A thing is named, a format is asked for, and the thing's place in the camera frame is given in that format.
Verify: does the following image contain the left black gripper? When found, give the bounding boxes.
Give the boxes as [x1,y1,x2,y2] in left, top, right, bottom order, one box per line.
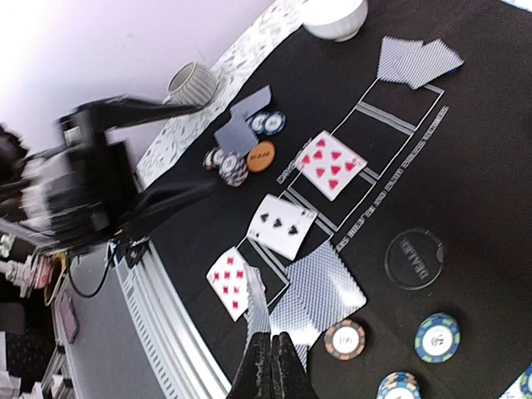
[46,96,216,253]

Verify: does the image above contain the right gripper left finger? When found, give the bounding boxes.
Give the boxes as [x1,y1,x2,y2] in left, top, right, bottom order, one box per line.
[226,332,272,399]

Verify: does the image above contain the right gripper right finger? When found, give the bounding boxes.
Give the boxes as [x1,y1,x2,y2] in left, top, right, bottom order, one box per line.
[272,332,318,399]

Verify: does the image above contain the face down board card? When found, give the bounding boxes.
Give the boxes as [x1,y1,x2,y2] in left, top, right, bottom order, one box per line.
[244,264,271,342]

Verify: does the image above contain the orange chip stack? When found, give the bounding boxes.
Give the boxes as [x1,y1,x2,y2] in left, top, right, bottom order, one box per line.
[324,319,366,361]

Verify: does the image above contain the nine of diamonds card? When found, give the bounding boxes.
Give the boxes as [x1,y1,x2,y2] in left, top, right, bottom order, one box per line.
[206,247,249,322]

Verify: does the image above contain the orange big blind button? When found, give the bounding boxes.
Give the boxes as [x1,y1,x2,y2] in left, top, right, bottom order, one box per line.
[246,141,276,173]

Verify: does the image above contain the blue card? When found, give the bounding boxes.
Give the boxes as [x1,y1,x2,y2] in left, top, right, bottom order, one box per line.
[230,85,272,120]
[377,36,423,83]

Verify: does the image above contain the spread teal poker chips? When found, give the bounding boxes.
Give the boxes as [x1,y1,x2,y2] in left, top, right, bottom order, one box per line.
[248,111,287,136]

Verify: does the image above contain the teal poker chip stack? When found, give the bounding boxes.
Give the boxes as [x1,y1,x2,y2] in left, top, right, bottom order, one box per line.
[414,313,461,364]

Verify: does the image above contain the three of spades card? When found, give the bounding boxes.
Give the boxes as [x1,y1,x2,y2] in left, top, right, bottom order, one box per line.
[247,195,317,260]

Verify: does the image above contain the black dealer button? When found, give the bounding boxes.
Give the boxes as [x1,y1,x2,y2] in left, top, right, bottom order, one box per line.
[384,229,445,291]

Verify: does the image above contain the nine of hearts card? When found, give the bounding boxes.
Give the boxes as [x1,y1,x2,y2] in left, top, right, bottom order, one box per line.
[296,131,367,201]

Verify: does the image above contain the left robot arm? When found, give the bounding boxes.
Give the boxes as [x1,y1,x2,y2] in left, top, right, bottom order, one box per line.
[1,96,215,255]

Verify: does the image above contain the striped metal cup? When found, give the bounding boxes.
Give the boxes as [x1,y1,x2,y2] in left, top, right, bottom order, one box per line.
[162,62,219,108]

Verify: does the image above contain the white poker chip stack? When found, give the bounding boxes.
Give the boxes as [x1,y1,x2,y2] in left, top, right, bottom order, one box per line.
[376,371,421,399]

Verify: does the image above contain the black poker felt mat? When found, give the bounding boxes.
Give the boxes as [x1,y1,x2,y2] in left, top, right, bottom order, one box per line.
[151,1,531,398]

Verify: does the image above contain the single teal poker chip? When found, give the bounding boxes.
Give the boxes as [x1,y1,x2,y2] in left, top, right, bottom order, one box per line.
[519,366,532,399]

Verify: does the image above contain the white ceramic bowl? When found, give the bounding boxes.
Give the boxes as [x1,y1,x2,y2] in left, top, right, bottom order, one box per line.
[299,0,369,42]

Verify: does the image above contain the front aluminium rail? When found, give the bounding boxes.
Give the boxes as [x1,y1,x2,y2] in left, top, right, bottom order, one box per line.
[115,241,231,398]

